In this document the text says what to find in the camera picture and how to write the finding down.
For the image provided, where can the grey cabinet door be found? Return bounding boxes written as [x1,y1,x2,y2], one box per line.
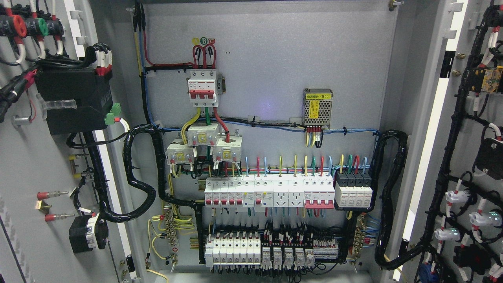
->
[1,0,142,283]
[375,0,502,283]

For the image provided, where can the white current transformer right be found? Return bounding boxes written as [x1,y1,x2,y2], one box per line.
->
[212,134,242,164]

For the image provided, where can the white current transformer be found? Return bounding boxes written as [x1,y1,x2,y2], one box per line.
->
[212,134,242,164]
[187,123,220,147]
[165,139,196,164]

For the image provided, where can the white socket breaker row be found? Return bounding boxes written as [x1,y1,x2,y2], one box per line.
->
[204,173,335,212]

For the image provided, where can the white current transformer middle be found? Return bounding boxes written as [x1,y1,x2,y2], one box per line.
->
[187,123,220,147]

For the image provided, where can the white current transformer left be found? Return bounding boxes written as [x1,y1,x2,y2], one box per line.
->
[165,139,196,164]

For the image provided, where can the red white main breaker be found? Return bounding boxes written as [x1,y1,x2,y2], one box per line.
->
[187,69,226,107]

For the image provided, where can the perforated metal power supply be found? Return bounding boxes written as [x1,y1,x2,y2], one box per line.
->
[303,88,334,128]

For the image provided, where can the black white surge protector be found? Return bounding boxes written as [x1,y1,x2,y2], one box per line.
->
[334,171,373,211]

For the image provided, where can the white lower breaker row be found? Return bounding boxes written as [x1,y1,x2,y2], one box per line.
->
[204,231,262,268]

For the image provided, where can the brass ground terminal bar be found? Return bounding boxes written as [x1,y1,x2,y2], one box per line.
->
[162,204,178,252]

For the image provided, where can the lower relay terminal row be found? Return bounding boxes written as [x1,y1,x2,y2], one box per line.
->
[260,224,340,274]

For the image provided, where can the black digital power meter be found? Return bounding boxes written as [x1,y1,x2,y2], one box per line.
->
[35,68,113,136]

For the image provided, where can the black left cable loom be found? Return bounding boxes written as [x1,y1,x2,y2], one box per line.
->
[84,124,167,224]

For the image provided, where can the black cable loom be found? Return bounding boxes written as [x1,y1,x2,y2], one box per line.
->
[84,124,167,224]
[369,130,409,271]

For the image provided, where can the black right cable loom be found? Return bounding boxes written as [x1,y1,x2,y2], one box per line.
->
[369,130,409,271]

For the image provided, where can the white rotary selector switch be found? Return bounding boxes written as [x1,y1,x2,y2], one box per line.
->
[69,213,108,253]

